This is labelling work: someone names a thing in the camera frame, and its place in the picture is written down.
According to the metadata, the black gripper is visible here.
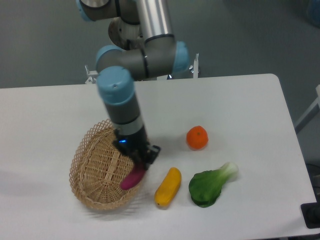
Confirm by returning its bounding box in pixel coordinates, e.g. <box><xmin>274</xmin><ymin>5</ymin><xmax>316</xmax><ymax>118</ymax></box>
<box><xmin>113</xmin><ymin>125</ymin><xmax>161</xmax><ymax>171</ymax></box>

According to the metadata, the purple sweet potato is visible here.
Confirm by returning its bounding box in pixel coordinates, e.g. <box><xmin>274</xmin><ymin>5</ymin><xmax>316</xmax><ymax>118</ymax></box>
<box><xmin>119</xmin><ymin>164</ymin><xmax>146</xmax><ymax>190</ymax></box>

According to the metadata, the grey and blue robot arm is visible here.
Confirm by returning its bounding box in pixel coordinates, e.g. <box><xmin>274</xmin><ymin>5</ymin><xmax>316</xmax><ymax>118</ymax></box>
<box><xmin>76</xmin><ymin>0</ymin><xmax>190</xmax><ymax>169</ymax></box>

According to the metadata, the oval wicker basket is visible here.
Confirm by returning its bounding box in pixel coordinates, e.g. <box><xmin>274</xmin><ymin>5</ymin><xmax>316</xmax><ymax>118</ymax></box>
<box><xmin>69</xmin><ymin>119</ymin><xmax>140</xmax><ymax>211</ymax></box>

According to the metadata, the yellow mango-like fruit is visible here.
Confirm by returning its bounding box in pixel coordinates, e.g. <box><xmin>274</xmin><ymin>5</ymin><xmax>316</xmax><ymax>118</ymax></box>
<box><xmin>154</xmin><ymin>167</ymin><xmax>182</xmax><ymax>208</ymax></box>

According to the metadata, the orange tangerine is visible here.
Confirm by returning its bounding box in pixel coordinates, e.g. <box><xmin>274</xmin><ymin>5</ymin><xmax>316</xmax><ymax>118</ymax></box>
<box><xmin>186</xmin><ymin>125</ymin><xmax>209</xmax><ymax>151</ymax></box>

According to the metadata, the green bok choy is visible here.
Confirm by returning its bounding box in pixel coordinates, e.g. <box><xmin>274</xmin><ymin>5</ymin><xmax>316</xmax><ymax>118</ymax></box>
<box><xmin>188</xmin><ymin>162</ymin><xmax>239</xmax><ymax>208</ymax></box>

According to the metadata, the black device at table edge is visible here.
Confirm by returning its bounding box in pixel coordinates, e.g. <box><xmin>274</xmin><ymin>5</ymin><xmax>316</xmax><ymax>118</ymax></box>
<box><xmin>300</xmin><ymin>202</ymin><xmax>320</xmax><ymax>229</ymax></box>

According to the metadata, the white frame at right edge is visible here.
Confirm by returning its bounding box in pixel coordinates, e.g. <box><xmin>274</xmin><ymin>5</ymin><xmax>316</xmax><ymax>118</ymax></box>
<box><xmin>294</xmin><ymin>85</ymin><xmax>320</xmax><ymax>134</ymax></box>

